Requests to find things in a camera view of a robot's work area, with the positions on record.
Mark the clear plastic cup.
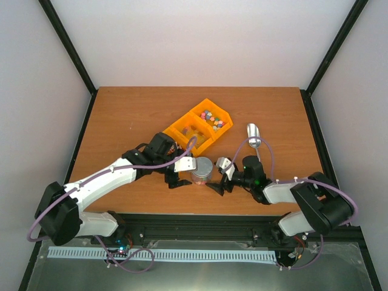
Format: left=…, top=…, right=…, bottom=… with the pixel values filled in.
left=191, top=173, right=212, bottom=186

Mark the round clear cup lid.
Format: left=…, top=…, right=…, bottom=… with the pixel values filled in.
left=192, top=156, right=213, bottom=178

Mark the silver metal scoop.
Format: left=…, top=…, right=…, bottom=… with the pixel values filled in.
left=247, top=123, right=261, bottom=161

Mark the yellow bin with popsicle candies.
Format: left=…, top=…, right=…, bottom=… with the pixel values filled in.
left=163, top=112, right=216, bottom=157

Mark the yellow bin with star candies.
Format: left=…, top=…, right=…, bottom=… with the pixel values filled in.
left=189, top=98, right=233, bottom=141

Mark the yellow bin with lollipops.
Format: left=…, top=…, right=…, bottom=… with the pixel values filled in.
left=168, top=142, right=185, bottom=155

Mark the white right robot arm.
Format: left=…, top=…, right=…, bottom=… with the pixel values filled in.
left=207, top=155, right=356, bottom=236

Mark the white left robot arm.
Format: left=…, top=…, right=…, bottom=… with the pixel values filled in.
left=27, top=132, right=197, bottom=246

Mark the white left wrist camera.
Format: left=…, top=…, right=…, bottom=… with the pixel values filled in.
left=174, top=156, right=197, bottom=172

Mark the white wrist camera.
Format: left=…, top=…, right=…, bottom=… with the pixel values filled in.
left=215, top=157, right=237, bottom=181
left=174, top=156, right=197, bottom=172

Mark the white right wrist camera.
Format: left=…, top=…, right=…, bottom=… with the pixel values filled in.
left=215, top=157, right=237, bottom=181

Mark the black aluminium frame rail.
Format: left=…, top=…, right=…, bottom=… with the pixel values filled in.
left=39, top=212, right=364, bottom=243

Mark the light blue slotted cable duct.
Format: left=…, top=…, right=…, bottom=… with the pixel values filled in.
left=47, top=246, right=276, bottom=264

